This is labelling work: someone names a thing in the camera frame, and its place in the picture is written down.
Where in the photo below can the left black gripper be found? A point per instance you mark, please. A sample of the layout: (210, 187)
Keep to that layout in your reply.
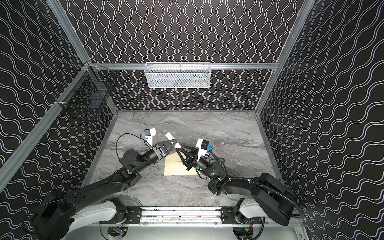
(160, 149)

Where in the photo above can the white glue stick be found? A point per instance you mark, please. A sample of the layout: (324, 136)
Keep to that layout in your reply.
(174, 142)

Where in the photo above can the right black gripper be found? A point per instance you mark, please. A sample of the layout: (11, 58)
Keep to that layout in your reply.
(192, 159)

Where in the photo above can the cream yellow envelope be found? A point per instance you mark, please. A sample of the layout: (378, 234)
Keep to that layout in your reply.
(174, 166)

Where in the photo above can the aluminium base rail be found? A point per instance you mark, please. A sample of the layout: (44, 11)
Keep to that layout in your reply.
(163, 216)

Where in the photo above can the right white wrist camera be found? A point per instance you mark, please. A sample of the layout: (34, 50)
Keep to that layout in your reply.
(203, 147)

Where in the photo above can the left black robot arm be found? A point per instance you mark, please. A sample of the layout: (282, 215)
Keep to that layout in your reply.
(53, 218)

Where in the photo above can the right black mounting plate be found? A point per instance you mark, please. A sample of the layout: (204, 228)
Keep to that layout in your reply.
(232, 215)

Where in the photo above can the white wire mesh basket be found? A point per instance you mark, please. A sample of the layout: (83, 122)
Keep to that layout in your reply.
(177, 75)

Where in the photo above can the black mounting plate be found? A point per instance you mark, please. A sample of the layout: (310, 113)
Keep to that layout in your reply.
(232, 215)
(130, 215)

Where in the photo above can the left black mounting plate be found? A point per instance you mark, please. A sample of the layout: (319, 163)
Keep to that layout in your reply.
(130, 215)

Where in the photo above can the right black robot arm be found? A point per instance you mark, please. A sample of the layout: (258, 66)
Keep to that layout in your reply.
(275, 200)

